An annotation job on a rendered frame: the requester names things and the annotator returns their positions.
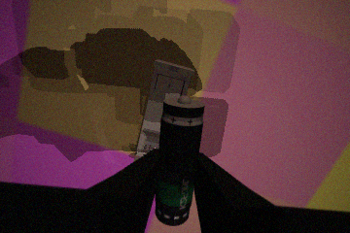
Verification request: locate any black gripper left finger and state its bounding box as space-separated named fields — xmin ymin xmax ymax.
xmin=0 ymin=149 xmax=159 ymax=233

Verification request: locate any black cylindrical battery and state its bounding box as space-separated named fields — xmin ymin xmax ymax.
xmin=155 ymin=95 xmax=205 ymax=226

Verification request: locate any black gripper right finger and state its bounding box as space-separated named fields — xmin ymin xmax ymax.
xmin=193 ymin=152 xmax=350 ymax=233

